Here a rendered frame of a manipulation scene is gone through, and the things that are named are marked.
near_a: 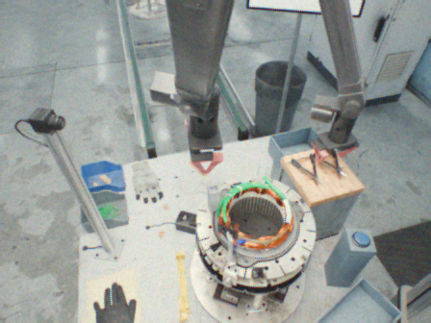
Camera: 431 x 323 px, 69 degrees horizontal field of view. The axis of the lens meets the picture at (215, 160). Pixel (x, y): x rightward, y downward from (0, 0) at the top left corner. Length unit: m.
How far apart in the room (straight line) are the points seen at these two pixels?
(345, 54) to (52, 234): 2.04
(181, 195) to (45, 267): 1.18
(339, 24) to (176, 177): 0.89
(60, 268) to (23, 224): 0.47
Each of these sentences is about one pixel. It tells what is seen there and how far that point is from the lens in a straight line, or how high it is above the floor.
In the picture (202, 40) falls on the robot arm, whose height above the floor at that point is 1.69.
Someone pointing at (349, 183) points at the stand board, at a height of 1.06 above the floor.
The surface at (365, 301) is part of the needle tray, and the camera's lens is 0.92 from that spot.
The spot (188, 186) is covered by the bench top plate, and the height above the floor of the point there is 0.78.
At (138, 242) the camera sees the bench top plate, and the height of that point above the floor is 0.78.
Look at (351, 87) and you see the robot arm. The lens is 0.85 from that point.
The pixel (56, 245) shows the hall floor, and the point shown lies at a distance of 2.30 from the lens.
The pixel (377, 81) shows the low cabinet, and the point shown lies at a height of 0.31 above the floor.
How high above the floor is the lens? 1.83
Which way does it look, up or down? 47 degrees down
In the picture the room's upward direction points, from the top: straight up
